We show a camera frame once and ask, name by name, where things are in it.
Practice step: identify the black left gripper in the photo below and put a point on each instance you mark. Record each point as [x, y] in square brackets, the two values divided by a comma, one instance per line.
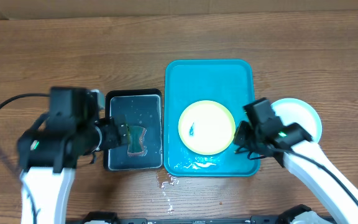
[113, 139]

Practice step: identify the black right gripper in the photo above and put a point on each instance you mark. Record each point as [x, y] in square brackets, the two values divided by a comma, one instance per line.
[242, 140]

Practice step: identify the green brown sponge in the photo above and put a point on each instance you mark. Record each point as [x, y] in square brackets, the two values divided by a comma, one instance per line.
[136, 141]

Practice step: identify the yellow-green plate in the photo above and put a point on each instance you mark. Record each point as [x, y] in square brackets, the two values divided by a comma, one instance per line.
[206, 127]

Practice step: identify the light blue plate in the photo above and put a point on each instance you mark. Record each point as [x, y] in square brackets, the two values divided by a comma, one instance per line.
[292, 110]

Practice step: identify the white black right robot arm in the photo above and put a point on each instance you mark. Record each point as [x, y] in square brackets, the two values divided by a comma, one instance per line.
[293, 148]

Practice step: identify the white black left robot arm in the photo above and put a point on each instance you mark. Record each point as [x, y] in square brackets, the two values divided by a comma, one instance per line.
[49, 150]

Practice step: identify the black water tray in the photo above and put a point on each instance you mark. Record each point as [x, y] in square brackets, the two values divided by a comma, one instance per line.
[141, 108]

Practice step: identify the blue plastic tray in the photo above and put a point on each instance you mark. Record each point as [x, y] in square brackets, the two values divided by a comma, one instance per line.
[228, 82]

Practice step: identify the cardboard backdrop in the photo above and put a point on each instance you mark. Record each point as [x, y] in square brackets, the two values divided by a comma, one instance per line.
[49, 9]

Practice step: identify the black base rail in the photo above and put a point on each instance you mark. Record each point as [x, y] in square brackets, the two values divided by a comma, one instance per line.
[255, 219]

